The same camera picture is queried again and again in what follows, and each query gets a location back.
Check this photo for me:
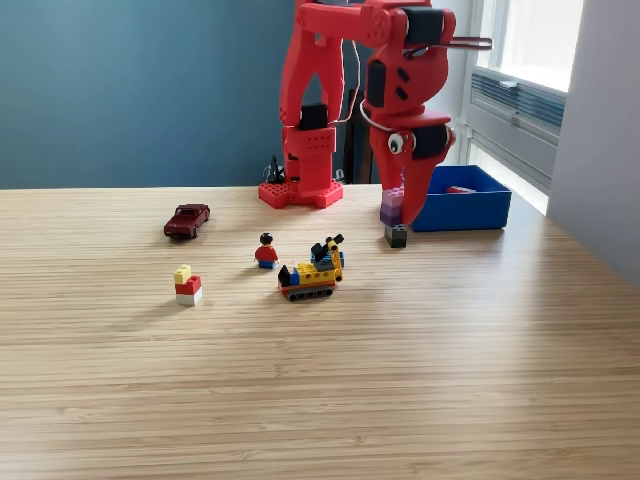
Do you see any pink and purple brick stack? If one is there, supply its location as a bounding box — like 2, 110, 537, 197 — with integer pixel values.
379, 169, 407, 227

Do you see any blue plastic bin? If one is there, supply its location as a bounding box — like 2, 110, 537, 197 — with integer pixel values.
410, 164, 513, 233

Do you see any black brick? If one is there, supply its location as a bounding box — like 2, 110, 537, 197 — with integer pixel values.
384, 224, 408, 250

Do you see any grey pleated window blind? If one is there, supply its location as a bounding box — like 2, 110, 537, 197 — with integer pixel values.
469, 69, 567, 132

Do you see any yellow toy digger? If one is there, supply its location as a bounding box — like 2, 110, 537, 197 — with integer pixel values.
277, 232, 346, 304

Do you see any toy figure red shirt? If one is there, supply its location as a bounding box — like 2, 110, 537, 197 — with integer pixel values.
254, 232, 280, 271

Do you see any dark red toy car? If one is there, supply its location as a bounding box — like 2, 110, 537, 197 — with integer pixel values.
163, 203, 212, 240

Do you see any red over white brick stack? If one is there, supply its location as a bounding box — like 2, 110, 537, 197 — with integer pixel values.
174, 275, 204, 307

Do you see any black cable bundle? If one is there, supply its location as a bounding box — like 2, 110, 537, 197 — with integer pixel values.
263, 154, 287, 184

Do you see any white window frame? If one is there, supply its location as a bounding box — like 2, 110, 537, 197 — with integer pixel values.
462, 0, 586, 216

